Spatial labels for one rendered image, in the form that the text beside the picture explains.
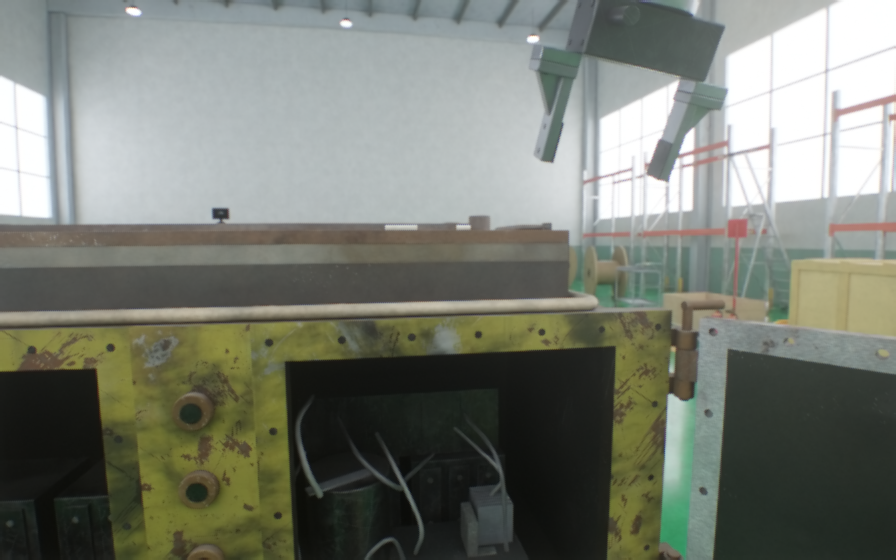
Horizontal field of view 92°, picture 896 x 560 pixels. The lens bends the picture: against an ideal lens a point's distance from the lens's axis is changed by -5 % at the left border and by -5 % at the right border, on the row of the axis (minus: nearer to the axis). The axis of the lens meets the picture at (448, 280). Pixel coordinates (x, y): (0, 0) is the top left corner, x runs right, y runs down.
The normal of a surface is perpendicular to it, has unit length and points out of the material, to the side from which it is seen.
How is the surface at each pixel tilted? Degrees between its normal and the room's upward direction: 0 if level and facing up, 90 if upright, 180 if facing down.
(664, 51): 114
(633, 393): 90
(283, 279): 90
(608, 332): 90
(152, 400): 90
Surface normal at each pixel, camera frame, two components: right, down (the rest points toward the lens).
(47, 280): 0.17, 0.08
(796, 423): -0.77, 0.06
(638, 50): 0.13, 0.47
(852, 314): -0.99, 0.02
